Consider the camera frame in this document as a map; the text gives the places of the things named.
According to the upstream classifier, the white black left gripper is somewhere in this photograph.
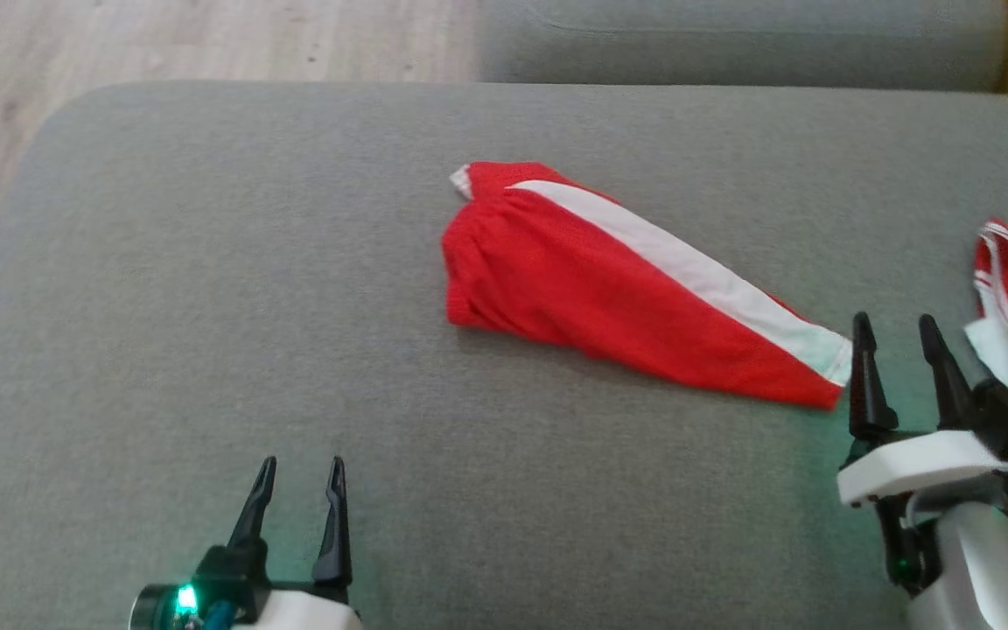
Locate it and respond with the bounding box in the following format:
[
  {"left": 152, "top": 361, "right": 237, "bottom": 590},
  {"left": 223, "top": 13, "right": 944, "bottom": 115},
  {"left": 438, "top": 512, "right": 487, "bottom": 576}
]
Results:
[{"left": 226, "top": 455, "right": 363, "bottom": 630}]

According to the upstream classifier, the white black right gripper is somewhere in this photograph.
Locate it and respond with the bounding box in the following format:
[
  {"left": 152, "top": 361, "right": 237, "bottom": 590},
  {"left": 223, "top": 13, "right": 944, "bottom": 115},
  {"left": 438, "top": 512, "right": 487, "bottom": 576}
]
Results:
[{"left": 836, "top": 311, "right": 1008, "bottom": 598}]

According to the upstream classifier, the red shorts white stripe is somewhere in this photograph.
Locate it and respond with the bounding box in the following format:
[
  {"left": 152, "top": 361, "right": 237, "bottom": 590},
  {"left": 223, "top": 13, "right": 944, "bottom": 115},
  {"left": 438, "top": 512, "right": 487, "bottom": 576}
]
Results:
[{"left": 440, "top": 160, "right": 853, "bottom": 410}]

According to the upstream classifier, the grey sofa seat cushion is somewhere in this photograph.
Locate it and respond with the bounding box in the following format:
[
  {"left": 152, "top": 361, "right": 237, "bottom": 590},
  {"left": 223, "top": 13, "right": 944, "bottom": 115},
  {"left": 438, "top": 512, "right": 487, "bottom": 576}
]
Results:
[{"left": 0, "top": 81, "right": 1008, "bottom": 630}]

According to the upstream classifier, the grey sofa back cushion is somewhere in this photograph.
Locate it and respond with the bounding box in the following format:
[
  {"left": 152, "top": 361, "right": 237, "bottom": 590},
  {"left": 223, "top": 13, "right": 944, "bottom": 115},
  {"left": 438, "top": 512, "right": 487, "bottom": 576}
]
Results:
[{"left": 478, "top": 0, "right": 1008, "bottom": 94}]

